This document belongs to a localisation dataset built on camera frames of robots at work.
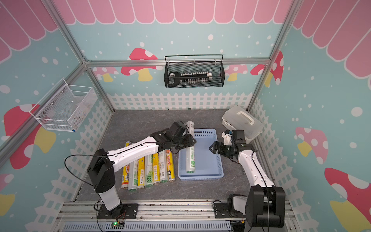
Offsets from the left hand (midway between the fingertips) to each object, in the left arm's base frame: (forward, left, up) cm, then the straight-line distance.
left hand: (194, 144), depth 82 cm
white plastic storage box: (+25, -32, -5) cm, 41 cm away
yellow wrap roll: (-12, +31, -13) cm, 36 cm away
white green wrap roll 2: (-6, +2, +2) cm, 7 cm away
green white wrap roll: (-16, +34, -12) cm, 40 cm away
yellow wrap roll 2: (-10, +22, -12) cm, 27 cm away
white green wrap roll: (-11, +27, -12) cm, 31 cm away
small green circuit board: (-37, +39, -18) cm, 57 cm away
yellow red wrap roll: (-8, +14, -13) cm, 21 cm away
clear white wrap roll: (-10, +18, -12) cm, 24 cm away
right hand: (0, -14, -5) cm, 14 cm away
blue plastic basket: (-6, -9, -14) cm, 18 cm away
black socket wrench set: (+36, +12, +19) cm, 42 cm away
